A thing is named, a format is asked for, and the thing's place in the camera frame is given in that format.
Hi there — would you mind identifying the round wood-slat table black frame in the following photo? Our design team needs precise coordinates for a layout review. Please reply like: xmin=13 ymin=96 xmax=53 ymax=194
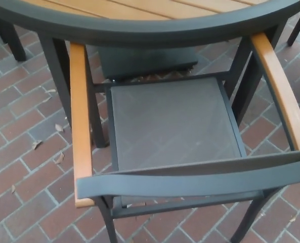
xmin=0 ymin=0 xmax=300 ymax=149

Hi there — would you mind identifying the black square umbrella base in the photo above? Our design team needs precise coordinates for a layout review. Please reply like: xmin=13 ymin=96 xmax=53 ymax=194
xmin=98 ymin=45 xmax=199 ymax=83

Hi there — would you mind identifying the black chair leg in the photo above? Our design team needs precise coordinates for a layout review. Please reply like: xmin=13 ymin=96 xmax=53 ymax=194
xmin=287 ymin=8 xmax=300 ymax=47

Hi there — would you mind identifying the black armchair with wooden armrests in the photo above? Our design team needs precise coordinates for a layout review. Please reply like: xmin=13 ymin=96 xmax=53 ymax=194
xmin=69 ymin=32 xmax=300 ymax=243

